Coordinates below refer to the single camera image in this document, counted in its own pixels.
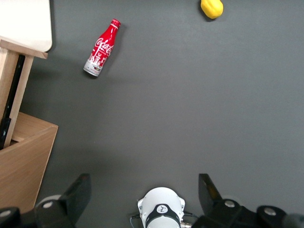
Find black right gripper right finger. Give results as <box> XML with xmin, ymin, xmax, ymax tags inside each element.
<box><xmin>197</xmin><ymin>173</ymin><xmax>246</xmax><ymax>228</ymax></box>

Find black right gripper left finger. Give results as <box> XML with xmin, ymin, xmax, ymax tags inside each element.
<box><xmin>35</xmin><ymin>173</ymin><xmax>92</xmax><ymax>228</ymax></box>

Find wooden drawer with slide rail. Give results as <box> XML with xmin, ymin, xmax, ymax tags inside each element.
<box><xmin>0</xmin><ymin>39</ymin><xmax>48</xmax><ymax>151</ymax></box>

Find wooden drawer cabinet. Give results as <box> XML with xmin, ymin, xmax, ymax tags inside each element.
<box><xmin>0</xmin><ymin>111</ymin><xmax>59</xmax><ymax>214</ymax></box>

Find red cola bottle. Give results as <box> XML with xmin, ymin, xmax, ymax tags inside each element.
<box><xmin>83</xmin><ymin>18</ymin><xmax>122</xmax><ymax>78</ymax></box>

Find beige plastic tray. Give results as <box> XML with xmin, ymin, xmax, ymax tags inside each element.
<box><xmin>0</xmin><ymin>0</ymin><xmax>53</xmax><ymax>53</ymax></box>

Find yellow lemon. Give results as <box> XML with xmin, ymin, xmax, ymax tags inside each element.
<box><xmin>199</xmin><ymin>0</ymin><xmax>224</xmax><ymax>19</ymax></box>

